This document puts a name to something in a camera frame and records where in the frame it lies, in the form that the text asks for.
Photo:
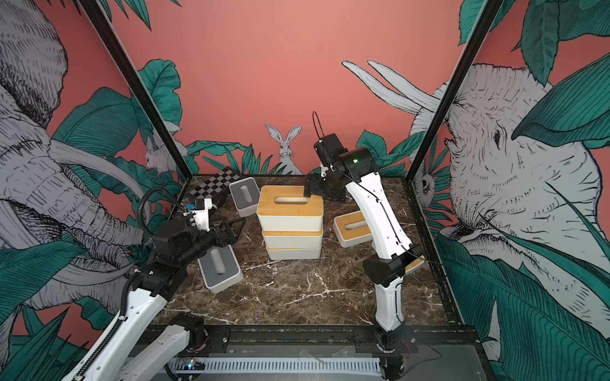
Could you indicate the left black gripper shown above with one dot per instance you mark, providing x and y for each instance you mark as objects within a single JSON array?
[{"x": 231, "y": 238}]

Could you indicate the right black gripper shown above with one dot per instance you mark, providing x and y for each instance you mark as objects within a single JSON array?
[{"x": 314, "y": 187}]

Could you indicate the grey lid tissue box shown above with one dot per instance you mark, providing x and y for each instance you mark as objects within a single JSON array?
[
  {"x": 220, "y": 269},
  {"x": 246, "y": 194}
]

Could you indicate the large bamboo lid tissue box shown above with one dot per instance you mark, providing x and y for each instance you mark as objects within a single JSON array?
[{"x": 292, "y": 240}]

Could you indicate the yellow lid tissue box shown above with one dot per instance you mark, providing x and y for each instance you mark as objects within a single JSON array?
[{"x": 294, "y": 254}]

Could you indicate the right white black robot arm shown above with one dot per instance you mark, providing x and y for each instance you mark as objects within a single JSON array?
[{"x": 356, "y": 173}]

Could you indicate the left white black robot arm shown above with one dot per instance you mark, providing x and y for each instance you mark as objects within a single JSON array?
[{"x": 176, "y": 244}]

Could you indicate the small bamboo lid tissue box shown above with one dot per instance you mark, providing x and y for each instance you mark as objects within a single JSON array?
[{"x": 352, "y": 229}]

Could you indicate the right edge bamboo tissue box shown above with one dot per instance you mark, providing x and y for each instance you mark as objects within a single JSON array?
[{"x": 416, "y": 264}]

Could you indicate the black white chessboard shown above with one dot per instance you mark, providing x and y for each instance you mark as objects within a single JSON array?
[{"x": 215, "y": 185}]

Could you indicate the green circuit board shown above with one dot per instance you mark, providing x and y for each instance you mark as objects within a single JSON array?
[{"x": 191, "y": 366}]

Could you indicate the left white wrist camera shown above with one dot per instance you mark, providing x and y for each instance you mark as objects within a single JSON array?
[{"x": 198, "y": 213}]

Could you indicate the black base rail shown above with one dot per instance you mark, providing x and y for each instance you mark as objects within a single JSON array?
[{"x": 305, "y": 339}]

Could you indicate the white slotted cable duct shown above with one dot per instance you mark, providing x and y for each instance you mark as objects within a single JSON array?
[{"x": 286, "y": 365}]

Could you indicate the right black frame post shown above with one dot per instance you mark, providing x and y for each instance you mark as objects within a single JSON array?
[{"x": 482, "y": 26}]

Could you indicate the black frame post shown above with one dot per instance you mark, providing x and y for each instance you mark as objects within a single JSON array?
[
  {"x": 482, "y": 26},
  {"x": 108, "y": 36}
]

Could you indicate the left black frame post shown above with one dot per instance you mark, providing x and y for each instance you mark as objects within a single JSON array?
[{"x": 108, "y": 36}]

